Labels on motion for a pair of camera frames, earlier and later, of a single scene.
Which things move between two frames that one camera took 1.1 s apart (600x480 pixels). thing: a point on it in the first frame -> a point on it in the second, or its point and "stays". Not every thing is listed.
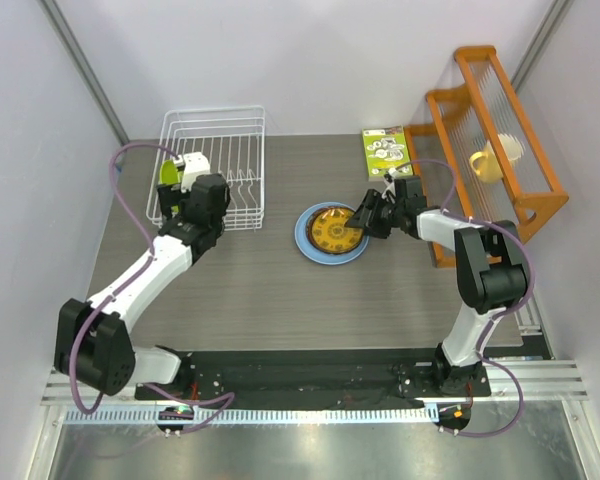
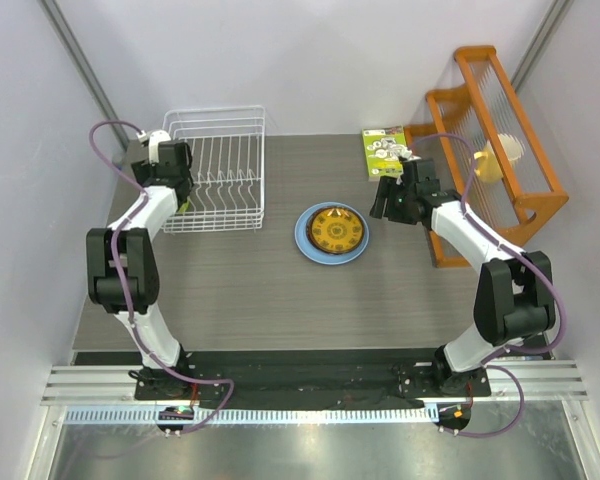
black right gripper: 373,200 -> 387,189
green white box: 386,149 stays
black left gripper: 172,196 -> 144,171
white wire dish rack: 233,139 stays
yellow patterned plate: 328,233 stays
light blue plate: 310,251 stays
